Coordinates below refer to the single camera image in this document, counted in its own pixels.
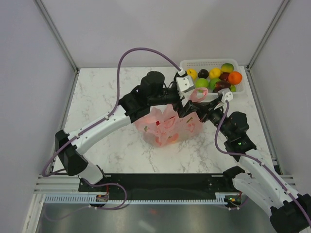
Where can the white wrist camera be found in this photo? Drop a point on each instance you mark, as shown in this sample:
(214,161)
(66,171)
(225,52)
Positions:
(185,84)
(222,96)

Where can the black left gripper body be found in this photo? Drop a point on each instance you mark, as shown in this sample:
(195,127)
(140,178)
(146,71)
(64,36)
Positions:
(168,96)

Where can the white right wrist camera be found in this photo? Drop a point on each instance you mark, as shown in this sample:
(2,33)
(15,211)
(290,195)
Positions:
(222,96)

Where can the white plastic basket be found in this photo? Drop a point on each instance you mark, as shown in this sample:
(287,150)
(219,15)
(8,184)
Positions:
(209,64)

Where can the green fake apple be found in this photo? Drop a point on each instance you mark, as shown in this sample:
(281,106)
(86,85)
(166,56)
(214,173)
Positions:
(202,83)

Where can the pink plastic bag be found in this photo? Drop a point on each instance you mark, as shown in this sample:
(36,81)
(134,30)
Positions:
(184,129)

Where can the yellow green fake mango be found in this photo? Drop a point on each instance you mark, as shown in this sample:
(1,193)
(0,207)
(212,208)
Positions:
(227,68)

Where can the green fake lime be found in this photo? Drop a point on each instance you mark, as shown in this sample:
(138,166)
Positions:
(212,83)

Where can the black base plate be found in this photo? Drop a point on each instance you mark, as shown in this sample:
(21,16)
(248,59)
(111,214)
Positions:
(163,185)

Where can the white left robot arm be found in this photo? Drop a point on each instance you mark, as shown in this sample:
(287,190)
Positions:
(72,146)

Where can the small green fake fruit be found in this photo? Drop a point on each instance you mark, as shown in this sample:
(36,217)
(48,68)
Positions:
(233,88)

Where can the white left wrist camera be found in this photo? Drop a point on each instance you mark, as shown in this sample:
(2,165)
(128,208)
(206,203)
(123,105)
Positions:
(185,84)

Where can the left aluminium frame post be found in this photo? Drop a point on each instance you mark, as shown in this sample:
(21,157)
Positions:
(56,34)

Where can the aluminium frame post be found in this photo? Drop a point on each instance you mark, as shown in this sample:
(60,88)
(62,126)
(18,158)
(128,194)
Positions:
(270,29)
(56,34)

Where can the orange fake orange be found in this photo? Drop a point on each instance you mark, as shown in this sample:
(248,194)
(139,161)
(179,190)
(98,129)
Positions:
(235,78)

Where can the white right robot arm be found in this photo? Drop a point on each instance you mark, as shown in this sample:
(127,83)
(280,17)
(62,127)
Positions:
(287,209)

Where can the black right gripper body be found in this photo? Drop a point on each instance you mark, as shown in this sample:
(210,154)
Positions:
(211,113)

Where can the dark purple fake fruit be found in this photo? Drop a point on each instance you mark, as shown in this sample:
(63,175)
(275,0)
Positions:
(203,73)

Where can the yellow fake lemon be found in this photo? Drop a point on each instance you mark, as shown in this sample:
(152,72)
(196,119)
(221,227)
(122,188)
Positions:
(214,73)

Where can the right aluminium frame post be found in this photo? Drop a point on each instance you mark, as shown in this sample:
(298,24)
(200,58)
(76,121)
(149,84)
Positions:
(270,29)

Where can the dark red fake apple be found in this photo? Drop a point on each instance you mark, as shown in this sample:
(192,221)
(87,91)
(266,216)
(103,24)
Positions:
(219,85)

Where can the white cable duct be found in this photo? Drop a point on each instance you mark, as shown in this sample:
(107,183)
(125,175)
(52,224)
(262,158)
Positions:
(95,199)

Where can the yellow fake apple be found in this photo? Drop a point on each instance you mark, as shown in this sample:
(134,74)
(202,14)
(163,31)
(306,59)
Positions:
(193,73)

